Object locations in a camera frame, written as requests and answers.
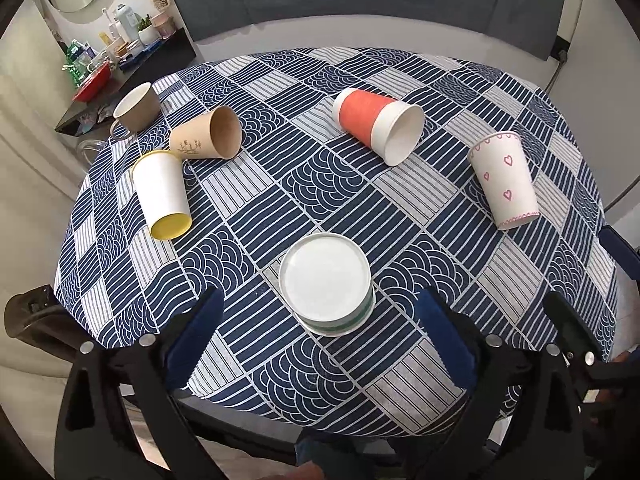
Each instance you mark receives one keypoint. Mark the brown ceramic mug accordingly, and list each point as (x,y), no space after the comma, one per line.
(137,110)

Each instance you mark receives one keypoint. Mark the black side shelf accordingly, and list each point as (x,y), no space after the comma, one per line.
(173,54)

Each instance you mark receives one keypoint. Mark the brown kraft paper cup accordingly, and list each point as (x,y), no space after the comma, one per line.
(214,135)

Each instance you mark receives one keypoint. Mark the small potted plant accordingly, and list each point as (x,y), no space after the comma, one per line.
(146,31)

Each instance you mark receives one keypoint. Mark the white cup red band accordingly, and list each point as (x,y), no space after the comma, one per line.
(388,127)

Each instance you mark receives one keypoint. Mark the white cup green band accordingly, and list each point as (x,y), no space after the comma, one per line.
(326,280)

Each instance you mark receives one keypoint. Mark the white bottle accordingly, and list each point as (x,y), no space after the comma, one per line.
(128,19)

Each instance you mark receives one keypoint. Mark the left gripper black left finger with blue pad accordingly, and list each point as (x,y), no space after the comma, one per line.
(94,438)

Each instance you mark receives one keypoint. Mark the red tray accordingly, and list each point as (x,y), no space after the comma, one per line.
(93,84)

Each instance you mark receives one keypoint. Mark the white cup yellow interior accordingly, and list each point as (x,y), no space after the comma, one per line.
(158,182)

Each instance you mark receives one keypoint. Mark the white cup pink hearts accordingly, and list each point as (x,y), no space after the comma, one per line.
(500,165)

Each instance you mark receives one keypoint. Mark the blue patterned tablecloth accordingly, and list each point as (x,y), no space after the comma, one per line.
(321,190)

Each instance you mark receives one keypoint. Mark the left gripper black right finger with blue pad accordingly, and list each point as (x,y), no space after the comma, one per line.
(521,418)

